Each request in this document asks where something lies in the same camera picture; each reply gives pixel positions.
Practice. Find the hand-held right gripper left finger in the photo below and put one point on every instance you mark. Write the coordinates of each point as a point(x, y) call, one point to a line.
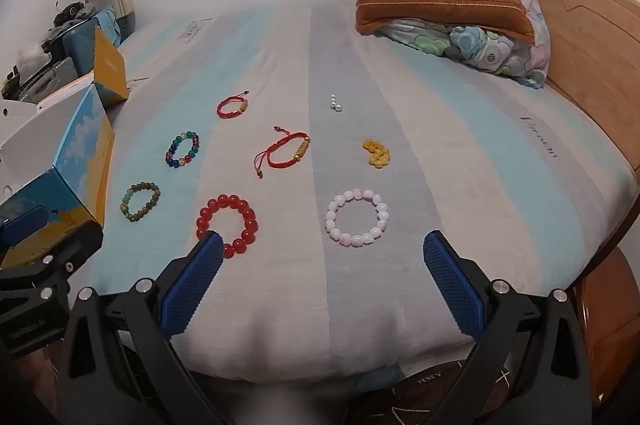
point(192, 285)

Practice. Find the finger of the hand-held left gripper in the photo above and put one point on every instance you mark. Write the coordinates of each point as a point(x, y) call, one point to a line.
point(22, 221)

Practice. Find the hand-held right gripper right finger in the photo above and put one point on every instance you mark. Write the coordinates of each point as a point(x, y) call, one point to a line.
point(452, 290)

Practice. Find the sky print cardboard box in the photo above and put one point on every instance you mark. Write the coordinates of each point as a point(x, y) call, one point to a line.
point(82, 155)

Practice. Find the striped bed sheet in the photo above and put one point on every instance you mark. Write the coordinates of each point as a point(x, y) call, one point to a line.
point(300, 305)

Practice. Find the small orange blue box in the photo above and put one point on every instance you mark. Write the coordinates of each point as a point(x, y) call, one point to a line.
point(107, 65)

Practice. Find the blue case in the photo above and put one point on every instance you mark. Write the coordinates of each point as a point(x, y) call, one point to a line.
point(82, 47)

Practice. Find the floral quilt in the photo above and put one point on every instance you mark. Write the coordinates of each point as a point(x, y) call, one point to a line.
point(480, 45)

